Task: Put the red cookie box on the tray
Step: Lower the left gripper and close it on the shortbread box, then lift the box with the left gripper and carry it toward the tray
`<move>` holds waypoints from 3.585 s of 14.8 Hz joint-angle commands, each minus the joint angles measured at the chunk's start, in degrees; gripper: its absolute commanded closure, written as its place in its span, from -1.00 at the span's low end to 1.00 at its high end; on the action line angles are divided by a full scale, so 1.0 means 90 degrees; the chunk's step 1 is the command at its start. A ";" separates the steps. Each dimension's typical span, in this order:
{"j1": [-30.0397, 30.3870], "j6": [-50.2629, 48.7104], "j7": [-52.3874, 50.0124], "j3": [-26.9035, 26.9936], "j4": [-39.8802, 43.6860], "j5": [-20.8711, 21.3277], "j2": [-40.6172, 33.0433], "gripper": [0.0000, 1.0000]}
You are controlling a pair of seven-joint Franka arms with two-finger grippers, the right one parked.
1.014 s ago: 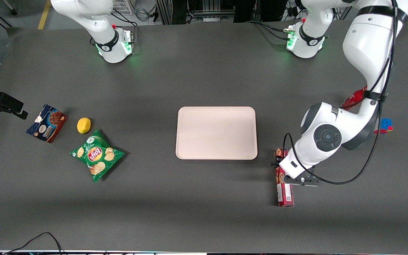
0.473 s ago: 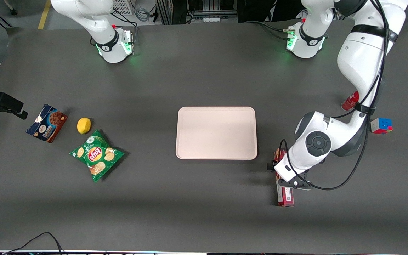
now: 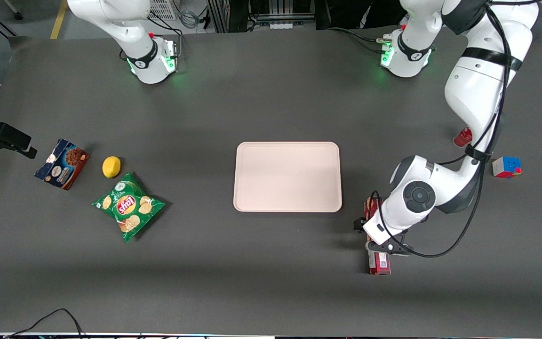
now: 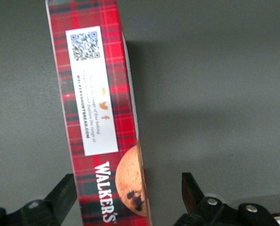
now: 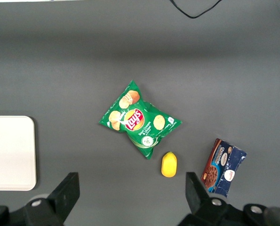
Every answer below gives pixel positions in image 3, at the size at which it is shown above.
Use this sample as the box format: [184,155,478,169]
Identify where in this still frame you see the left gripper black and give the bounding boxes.
[353,218,414,258]

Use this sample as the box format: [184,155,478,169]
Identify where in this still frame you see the red tartan cookie box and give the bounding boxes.
[364,197,392,276]

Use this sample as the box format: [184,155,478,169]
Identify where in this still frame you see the blue chocolate cookie box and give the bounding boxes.
[34,138,91,191]

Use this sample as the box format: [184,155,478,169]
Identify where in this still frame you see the beige plastic tray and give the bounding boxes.
[233,141,343,213]

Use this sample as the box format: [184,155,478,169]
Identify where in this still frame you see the white perforated box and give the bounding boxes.
[148,0,178,21]

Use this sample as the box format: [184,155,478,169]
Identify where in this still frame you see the yellow lemon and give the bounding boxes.
[102,156,122,179]

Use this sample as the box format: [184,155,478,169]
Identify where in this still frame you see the green chips bag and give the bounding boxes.
[91,172,166,243]

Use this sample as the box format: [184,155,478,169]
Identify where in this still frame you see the red soda bottle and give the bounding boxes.
[454,126,474,148]

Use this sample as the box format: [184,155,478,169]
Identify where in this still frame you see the colourful puzzle cube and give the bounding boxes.
[492,156,523,179]

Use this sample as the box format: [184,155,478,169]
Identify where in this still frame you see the thin black cable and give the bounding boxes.
[5,308,86,339]

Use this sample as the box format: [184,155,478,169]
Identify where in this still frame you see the black base cables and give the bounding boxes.
[325,26,394,55]
[120,13,185,62]

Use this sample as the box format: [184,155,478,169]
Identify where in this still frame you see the grey coiled cable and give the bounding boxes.
[177,5,202,30]

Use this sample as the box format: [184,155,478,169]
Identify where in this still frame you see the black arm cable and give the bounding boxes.
[370,0,511,258]

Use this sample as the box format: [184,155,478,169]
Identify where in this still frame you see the aluminium rack frame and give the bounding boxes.
[207,0,316,33]

